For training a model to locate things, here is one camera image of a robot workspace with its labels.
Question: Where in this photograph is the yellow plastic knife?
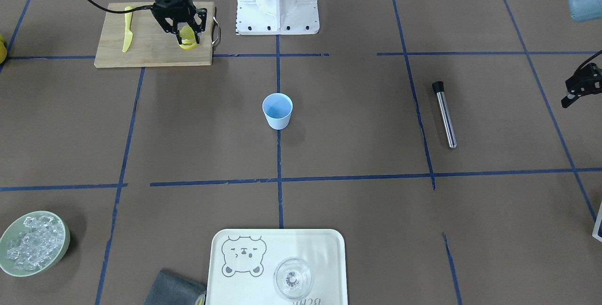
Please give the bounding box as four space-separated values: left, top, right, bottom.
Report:
122 12 134 53

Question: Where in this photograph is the light blue plastic cup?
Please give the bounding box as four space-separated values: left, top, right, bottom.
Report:
261 93 294 130

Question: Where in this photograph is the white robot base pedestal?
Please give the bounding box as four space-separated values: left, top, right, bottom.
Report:
235 0 320 36

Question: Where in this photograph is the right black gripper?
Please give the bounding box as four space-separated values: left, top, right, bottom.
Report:
152 0 207 45

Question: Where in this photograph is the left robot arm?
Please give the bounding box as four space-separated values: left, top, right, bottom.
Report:
561 0 602 108

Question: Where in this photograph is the steel muddler black tip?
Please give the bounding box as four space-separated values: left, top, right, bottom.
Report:
432 81 458 149

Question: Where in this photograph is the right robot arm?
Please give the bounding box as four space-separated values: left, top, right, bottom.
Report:
151 0 207 45

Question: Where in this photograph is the clear wine glass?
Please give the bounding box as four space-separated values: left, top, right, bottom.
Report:
273 257 314 301

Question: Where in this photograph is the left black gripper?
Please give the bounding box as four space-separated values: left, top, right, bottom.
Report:
561 63 602 108

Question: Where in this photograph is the grey folded cloth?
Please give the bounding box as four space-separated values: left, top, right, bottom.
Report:
144 269 206 305

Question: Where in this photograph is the yellow lemon half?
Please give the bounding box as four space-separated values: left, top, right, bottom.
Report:
178 25 198 50

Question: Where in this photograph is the bamboo cutting board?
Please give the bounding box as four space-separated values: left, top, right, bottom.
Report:
94 1 215 69

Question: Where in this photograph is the green bowl of ice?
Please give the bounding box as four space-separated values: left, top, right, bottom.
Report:
0 211 71 277

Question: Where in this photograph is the cream bear serving tray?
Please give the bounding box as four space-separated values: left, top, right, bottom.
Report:
205 229 349 305

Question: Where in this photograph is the whole yellow lemon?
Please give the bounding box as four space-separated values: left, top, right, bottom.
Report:
0 34 8 65

